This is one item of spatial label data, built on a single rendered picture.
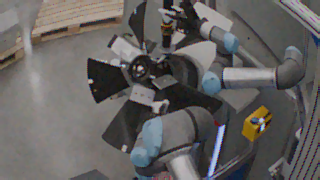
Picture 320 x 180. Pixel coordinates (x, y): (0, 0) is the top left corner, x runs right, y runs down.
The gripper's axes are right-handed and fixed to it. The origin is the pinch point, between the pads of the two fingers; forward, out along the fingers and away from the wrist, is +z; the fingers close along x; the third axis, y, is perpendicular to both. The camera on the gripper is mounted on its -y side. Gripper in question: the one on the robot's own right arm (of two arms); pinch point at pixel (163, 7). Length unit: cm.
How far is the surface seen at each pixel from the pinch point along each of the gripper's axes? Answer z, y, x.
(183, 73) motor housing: -1.6, 38.7, 11.4
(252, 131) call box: -44, 51, 14
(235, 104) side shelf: -12, 69, 44
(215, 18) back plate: 1.8, 22.2, 41.9
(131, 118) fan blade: 4, 51, -13
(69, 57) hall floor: 187, 155, 95
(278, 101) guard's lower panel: -37, 68, 65
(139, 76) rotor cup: 6.8, 35.3, -5.4
